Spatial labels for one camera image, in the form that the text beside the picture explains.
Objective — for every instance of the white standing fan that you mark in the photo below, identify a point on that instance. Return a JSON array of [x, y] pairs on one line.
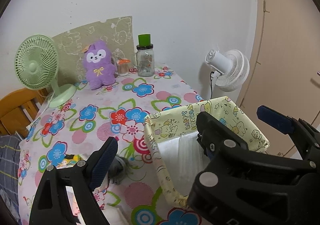
[[230, 69]]

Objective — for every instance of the purple plush alpaca toy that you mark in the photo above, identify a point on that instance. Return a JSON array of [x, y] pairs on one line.
[[97, 61]]

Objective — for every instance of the wooden chair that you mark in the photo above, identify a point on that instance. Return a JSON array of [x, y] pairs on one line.
[[19, 109]]

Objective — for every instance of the beige door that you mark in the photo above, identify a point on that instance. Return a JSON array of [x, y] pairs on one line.
[[284, 72]]

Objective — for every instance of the white tissue pack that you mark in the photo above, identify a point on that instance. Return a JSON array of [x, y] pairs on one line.
[[184, 159]]

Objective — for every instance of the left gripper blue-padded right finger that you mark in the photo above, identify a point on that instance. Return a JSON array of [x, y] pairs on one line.
[[304, 136]]

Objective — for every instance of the toothpick holder orange lid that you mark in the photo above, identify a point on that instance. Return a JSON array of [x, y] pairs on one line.
[[123, 66]]

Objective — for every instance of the floral tablecloth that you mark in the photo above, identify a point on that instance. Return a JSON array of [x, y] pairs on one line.
[[81, 126]]

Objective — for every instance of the plaid grey blanket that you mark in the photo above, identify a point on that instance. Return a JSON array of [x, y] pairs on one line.
[[10, 156]]

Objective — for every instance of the yellow cartoon tissue pack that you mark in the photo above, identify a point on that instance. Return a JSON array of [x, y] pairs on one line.
[[69, 161]]

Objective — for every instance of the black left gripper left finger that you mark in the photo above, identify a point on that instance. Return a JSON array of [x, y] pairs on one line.
[[51, 204]]

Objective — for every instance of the glass jar green lid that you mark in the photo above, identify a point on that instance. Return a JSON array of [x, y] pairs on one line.
[[145, 56]]

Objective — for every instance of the yellow cartoon fabric basket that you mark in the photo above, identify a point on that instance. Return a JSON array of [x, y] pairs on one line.
[[173, 123]]

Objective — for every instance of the green desk fan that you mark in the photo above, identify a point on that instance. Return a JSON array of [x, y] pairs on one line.
[[36, 66]]

